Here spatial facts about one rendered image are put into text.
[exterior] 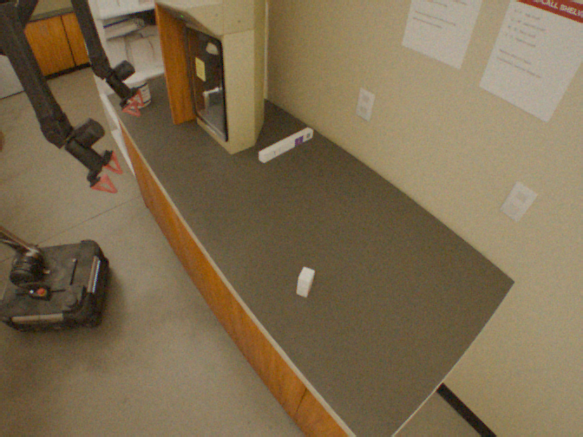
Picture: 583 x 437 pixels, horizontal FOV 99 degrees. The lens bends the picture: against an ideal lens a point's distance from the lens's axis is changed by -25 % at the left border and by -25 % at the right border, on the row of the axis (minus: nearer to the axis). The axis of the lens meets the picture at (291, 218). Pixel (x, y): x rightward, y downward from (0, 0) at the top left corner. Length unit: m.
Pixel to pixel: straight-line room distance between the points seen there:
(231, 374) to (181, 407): 0.31
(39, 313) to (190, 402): 0.95
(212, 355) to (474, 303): 1.31
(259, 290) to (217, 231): 0.24
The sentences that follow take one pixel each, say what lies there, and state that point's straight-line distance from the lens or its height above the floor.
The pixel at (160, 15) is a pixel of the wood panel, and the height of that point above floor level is 1.44.
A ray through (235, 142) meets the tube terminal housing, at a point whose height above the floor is 0.99.
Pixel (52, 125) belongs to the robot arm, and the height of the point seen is 1.29.
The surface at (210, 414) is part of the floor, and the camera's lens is 1.71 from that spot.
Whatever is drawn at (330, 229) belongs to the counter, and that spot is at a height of 0.94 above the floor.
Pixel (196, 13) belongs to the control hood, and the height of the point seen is 1.49.
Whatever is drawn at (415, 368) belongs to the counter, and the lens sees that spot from 0.83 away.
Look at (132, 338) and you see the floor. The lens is 1.95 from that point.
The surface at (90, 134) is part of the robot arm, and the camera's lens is 0.97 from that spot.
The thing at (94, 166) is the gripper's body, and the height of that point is 1.13.
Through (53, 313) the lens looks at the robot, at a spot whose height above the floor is 0.24.
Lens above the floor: 1.67
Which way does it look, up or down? 47 degrees down
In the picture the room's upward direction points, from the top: 5 degrees clockwise
